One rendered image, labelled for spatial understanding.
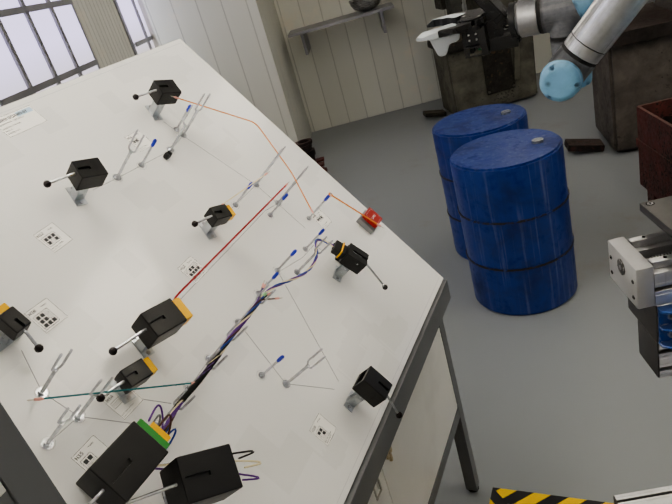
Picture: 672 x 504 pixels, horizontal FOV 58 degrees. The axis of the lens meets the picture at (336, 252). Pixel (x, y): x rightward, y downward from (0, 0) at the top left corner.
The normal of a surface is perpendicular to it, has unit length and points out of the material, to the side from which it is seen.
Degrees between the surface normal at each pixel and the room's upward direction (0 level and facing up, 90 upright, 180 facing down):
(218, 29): 90
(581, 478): 0
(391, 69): 90
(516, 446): 0
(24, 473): 90
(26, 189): 53
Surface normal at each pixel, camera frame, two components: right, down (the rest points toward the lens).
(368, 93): -0.01, 0.44
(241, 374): 0.56, -0.56
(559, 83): -0.43, 0.50
